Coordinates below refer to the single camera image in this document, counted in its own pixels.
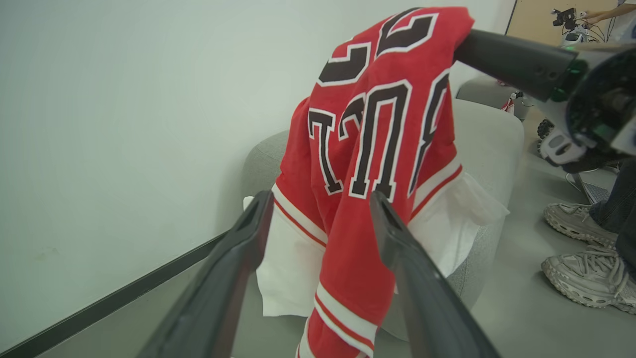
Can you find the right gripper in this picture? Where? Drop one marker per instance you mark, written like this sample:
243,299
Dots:
606,99

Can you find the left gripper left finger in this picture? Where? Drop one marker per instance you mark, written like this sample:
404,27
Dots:
218,298

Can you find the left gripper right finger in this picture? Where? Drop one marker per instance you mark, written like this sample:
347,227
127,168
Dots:
427,308

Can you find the red jersey with white sleeves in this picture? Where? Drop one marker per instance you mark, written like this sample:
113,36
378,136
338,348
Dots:
348,238

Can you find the person forearm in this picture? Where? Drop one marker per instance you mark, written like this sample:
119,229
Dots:
606,14

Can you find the red and white toy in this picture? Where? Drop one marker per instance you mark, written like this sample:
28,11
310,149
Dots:
511,103

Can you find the grey sofa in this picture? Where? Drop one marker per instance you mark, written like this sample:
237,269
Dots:
482,92

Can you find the wooden board panel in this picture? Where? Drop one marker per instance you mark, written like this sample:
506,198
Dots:
531,20

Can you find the black device on stand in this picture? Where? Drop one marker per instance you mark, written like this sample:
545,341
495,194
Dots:
566,17

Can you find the black omni wheel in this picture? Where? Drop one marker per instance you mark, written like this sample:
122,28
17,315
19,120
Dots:
545,132

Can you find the light grey armchair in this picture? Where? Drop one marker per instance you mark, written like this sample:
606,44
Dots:
487,144

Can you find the black baseboard strip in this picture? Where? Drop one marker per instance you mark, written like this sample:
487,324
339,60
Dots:
99,308

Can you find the grey metal floor stand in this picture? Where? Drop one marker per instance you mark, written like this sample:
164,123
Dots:
596,191

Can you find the grey sneaker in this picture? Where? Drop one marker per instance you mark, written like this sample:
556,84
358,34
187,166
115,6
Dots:
576,223
591,278

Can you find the dark jeans leg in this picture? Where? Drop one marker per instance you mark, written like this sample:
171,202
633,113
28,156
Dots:
623,214

